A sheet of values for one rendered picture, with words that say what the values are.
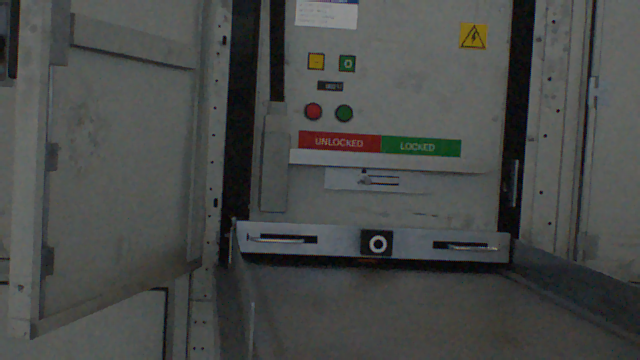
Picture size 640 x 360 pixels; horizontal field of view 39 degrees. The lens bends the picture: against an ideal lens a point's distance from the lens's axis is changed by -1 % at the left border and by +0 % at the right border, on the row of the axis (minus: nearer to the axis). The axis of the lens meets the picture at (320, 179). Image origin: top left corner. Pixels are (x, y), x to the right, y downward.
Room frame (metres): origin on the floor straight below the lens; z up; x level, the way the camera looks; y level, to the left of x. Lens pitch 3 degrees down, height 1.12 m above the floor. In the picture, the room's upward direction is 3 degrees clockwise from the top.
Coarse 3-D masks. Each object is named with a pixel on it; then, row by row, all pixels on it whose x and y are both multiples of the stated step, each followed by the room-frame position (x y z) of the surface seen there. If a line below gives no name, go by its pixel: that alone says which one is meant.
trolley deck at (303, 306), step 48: (288, 288) 1.45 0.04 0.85; (336, 288) 1.48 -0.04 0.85; (384, 288) 1.50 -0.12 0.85; (432, 288) 1.53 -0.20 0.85; (480, 288) 1.56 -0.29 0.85; (288, 336) 1.12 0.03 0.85; (336, 336) 1.14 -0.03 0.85; (384, 336) 1.15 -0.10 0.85; (432, 336) 1.17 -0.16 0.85; (480, 336) 1.19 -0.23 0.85; (528, 336) 1.20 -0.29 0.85; (576, 336) 1.22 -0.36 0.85
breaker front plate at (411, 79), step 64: (384, 0) 1.74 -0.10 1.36; (448, 0) 1.75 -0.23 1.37; (384, 64) 1.74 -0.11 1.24; (448, 64) 1.75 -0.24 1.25; (256, 128) 1.71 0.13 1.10; (320, 128) 1.72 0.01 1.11; (384, 128) 1.74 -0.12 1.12; (448, 128) 1.76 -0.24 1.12; (256, 192) 1.71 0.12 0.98; (320, 192) 1.72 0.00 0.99; (384, 192) 1.74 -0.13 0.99; (448, 192) 1.76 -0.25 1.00
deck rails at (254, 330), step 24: (240, 264) 1.29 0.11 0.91; (528, 264) 1.67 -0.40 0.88; (552, 264) 1.56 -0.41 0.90; (576, 264) 1.46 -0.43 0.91; (240, 288) 1.25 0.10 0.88; (528, 288) 1.58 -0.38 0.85; (552, 288) 1.55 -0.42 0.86; (576, 288) 1.45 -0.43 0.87; (600, 288) 1.37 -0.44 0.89; (624, 288) 1.29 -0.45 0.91; (240, 312) 1.22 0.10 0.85; (576, 312) 1.37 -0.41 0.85; (600, 312) 1.36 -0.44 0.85; (624, 312) 1.28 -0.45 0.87; (240, 336) 1.09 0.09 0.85; (264, 336) 1.10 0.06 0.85; (624, 336) 1.22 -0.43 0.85
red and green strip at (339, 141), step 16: (304, 144) 1.72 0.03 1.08; (320, 144) 1.72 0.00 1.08; (336, 144) 1.73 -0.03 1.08; (352, 144) 1.73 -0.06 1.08; (368, 144) 1.73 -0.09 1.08; (384, 144) 1.74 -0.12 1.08; (400, 144) 1.74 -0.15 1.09; (416, 144) 1.75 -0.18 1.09; (432, 144) 1.75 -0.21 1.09; (448, 144) 1.76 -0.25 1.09
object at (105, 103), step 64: (64, 0) 1.10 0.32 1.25; (128, 0) 1.34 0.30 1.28; (192, 0) 1.61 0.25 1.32; (64, 64) 1.11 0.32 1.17; (128, 64) 1.36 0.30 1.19; (192, 64) 1.58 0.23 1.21; (64, 128) 1.17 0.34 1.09; (128, 128) 1.37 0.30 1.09; (192, 128) 1.64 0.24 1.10; (64, 192) 1.17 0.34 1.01; (128, 192) 1.38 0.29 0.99; (64, 256) 1.18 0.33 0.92; (128, 256) 1.39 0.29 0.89; (192, 256) 1.65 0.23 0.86; (64, 320) 1.13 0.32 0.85
